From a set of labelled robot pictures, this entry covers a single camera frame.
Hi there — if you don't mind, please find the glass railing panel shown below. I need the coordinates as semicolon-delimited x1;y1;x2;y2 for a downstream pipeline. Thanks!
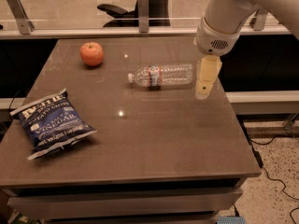
21;0;209;30

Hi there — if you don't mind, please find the red apple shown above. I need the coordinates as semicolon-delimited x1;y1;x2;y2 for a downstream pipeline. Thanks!
79;42;104;66

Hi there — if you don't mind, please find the black floor cable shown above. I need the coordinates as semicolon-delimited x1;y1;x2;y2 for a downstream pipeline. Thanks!
239;119;299;224

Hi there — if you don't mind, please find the left metal railing bracket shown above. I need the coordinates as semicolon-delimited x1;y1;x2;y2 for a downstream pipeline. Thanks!
7;0;35;35

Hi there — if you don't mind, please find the right metal railing bracket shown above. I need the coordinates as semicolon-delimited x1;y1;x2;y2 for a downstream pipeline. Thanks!
249;7;268;31

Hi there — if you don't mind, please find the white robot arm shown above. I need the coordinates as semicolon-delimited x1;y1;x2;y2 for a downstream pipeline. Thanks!
194;0;299;100

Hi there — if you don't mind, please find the clear plastic water bottle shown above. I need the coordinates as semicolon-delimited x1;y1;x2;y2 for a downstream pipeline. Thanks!
128;63;193;88

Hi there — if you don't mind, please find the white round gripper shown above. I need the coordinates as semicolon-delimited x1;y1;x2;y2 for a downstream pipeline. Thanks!
194;16;241;100

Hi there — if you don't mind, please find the metal railing bracket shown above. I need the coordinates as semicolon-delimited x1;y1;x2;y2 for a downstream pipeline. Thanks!
7;0;35;35
249;7;268;31
137;0;150;33

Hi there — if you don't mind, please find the middle metal railing bracket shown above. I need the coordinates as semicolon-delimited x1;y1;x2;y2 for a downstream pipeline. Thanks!
137;0;150;33

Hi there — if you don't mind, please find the blue potato chips bag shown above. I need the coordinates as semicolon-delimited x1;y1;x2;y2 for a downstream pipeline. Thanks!
10;89;96;161

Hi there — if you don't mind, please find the black office chair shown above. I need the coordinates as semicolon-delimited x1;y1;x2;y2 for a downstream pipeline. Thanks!
97;0;170;27

